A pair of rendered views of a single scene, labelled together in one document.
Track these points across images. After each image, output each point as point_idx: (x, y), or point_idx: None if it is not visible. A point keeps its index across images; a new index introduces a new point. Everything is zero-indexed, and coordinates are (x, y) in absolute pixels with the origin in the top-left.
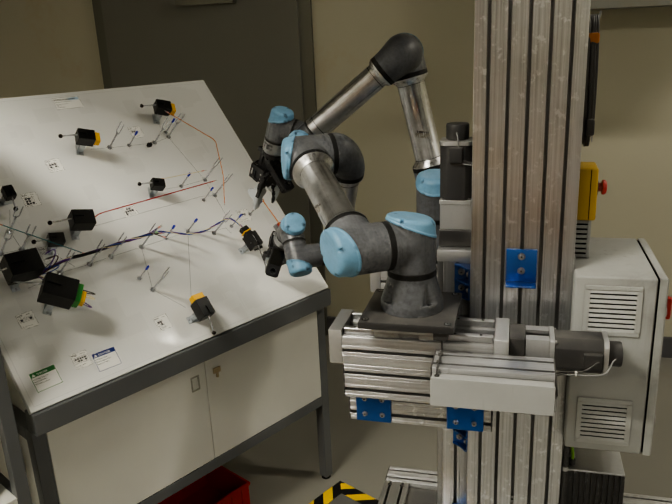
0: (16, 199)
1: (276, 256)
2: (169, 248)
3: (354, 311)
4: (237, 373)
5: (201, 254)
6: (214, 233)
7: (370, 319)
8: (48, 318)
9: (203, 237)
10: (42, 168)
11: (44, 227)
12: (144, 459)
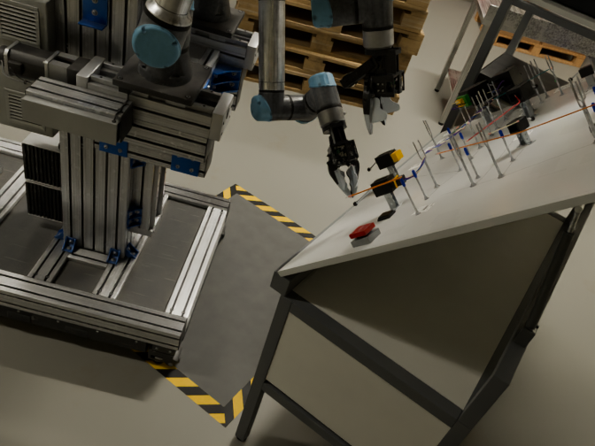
0: (590, 88)
1: None
2: (459, 162)
3: (246, 42)
4: None
5: (430, 180)
6: (435, 185)
7: (236, 10)
8: (482, 124)
9: (442, 180)
10: None
11: (551, 104)
12: None
